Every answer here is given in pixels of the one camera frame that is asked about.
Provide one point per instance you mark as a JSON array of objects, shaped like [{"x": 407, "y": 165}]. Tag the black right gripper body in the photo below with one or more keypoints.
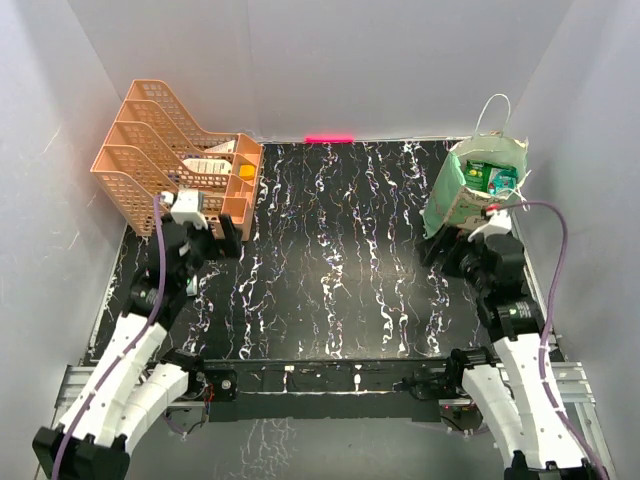
[{"x": 466, "y": 256}]

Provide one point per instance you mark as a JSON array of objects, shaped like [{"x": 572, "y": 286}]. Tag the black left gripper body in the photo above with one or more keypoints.
[{"x": 204, "y": 246}]

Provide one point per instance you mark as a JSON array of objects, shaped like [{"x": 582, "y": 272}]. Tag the green paper gift bag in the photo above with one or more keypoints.
[{"x": 451, "y": 203}]

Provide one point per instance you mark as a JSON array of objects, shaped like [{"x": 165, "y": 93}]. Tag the green Fox's candy bag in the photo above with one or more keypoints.
[{"x": 476, "y": 175}]

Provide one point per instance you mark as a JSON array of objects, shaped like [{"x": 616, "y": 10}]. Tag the teal Fox's candy bag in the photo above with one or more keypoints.
[{"x": 501, "y": 179}]

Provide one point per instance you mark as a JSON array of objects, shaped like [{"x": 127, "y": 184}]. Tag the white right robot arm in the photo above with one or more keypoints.
[{"x": 509, "y": 380}]

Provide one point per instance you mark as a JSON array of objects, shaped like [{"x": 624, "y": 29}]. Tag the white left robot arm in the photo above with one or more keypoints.
[{"x": 97, "y": 435}]

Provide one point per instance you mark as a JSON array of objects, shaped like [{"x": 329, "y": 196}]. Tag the yellow small block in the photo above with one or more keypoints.
[{"x": 247, "y": 172}]

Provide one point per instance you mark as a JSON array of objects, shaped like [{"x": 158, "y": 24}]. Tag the white labelled packet in organizer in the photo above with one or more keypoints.
[{"x": 208, "y": 165}]

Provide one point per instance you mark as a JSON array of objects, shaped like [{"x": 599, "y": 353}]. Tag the orange plastic file organizer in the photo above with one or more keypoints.
[{"x": 143, "y": 153}]

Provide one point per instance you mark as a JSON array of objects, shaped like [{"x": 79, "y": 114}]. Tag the pink tape strip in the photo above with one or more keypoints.
[{"x": 330, "y": 139}]

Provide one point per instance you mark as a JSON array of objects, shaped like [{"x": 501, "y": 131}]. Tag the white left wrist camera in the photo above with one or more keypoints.
[{"x": 186, "y": 207}]

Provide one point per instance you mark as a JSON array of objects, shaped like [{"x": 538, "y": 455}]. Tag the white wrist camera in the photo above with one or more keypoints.
[
  {"x": 498, "y": 222},
  {"x": 186, "y": 207}
]

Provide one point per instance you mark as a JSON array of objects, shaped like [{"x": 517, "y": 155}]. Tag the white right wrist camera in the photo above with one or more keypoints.
[{"x": 498, "y": 222}]

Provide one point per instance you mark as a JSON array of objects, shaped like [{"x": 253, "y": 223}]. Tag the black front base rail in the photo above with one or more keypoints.
[{"x": 325, "y": 389}]

